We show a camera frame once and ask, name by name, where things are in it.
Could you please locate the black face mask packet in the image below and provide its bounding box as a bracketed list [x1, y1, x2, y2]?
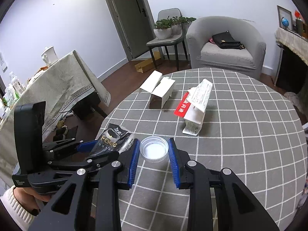
[90, 123, 135, 157]

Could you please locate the red white paper box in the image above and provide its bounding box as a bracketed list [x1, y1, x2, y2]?
[174, 79, 213, 136]

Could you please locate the person's left hand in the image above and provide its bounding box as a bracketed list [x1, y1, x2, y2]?
[13, 187, 51, 204]

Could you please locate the beige patterned tablecloth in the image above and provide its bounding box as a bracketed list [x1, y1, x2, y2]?
[0, 51, 111, 186]

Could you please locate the grey checked tablecloth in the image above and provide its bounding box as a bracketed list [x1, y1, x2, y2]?
[98, 68, 307, 230]

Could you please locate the flat cardboard box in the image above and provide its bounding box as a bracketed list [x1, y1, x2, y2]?
[135, 51, 162, 74]

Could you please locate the white electric kettle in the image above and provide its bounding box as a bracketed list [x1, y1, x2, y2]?
[41, 46, 59, 67]

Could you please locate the white potted plant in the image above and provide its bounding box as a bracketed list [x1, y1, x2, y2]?
[153, 16, 196, 40]

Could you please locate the grey dining chair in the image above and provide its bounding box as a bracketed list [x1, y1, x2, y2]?
[146, 8, 188, 71]

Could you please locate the grey green door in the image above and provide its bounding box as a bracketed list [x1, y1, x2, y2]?
[106, 0, 154, 61]

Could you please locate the grey armchair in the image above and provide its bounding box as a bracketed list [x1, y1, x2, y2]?
[186, 16, 266, 80]

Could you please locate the black handbag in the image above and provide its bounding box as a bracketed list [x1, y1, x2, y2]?
[212, 31, 245, 49]

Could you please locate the beige fringed desk cloth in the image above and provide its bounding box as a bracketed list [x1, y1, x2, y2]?
[275, 28, 308, 65]

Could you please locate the small blue globe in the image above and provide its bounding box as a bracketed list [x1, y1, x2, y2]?
[281, 17, 289, 30]

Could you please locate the framed picture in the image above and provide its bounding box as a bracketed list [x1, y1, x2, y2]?
[277, 5, 293, 31]

